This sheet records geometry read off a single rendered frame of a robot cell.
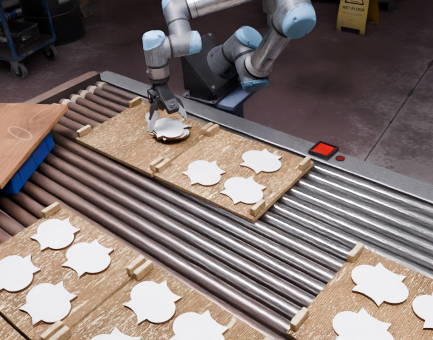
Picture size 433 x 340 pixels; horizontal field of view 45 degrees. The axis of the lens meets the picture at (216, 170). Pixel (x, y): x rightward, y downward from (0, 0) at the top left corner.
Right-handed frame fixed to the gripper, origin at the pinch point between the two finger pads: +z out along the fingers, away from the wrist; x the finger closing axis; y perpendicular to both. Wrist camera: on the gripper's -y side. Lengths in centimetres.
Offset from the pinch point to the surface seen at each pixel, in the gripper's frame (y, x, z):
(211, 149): -16.6, -8.1, 3.9
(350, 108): 95, -183, 98
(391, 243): -85, -26, 6
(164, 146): -4.7, 4.8, 3.9
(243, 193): -45.4, -3.2, 3.0
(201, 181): -32.2, 4.4, 3.0
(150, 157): -8.0, 12.0, 3.9
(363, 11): 196, -289, 76
